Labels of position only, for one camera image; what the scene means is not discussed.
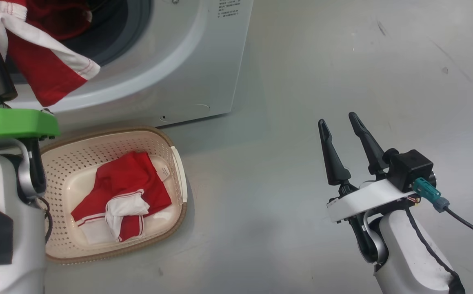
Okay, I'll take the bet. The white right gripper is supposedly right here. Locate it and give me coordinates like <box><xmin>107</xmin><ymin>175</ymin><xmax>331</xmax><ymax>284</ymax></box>
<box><xmin>318</xmin><ymin>112</ymin><xmax>418</xmax><ymax>223</ymax></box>

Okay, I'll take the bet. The cream perforated basket brown rim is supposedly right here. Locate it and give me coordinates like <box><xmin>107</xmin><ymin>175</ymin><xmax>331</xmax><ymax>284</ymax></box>
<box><xmin>40</xmin><ymin>127</ymin><xmax>188</xmax><ymax>264</ymax></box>

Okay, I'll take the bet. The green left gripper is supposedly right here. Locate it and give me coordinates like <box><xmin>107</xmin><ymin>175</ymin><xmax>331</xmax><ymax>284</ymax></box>
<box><xmin>0</xmin><ymin>24</ymin><xmax>61</xmax><ymax>140</ymax></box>

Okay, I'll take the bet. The red and white jersey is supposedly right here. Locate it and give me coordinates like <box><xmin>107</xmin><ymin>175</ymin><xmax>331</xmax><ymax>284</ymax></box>
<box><xmin>0</xmin><ymin>0</ymin><xmax>101</xmax><ymax>107</ymax></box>

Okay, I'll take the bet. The red garment white striped trim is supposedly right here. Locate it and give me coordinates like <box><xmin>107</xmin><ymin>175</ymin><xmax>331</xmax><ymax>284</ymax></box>
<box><xmin>71</xmin><ymin>151</ymin><xmax>173</xmax><ymax>245</ymax></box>

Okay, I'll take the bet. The teal connector black cable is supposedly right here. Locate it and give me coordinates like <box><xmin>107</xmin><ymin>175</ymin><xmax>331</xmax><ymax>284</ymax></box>
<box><xmin>36</xmin><ymin>196</ymin><xmax>53</xmax><ymax>245</ymax></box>
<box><xmin>413</xmin><ymin>177</ymin><xmax>473</xmax><ymax>245</ymax></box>

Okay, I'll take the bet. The white front-load washing machine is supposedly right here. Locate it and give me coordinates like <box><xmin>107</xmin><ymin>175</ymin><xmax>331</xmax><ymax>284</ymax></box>
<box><xmin>0</xmin><ymin>0</ymin><xmax>254</xmax><ymax>128</ymax></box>

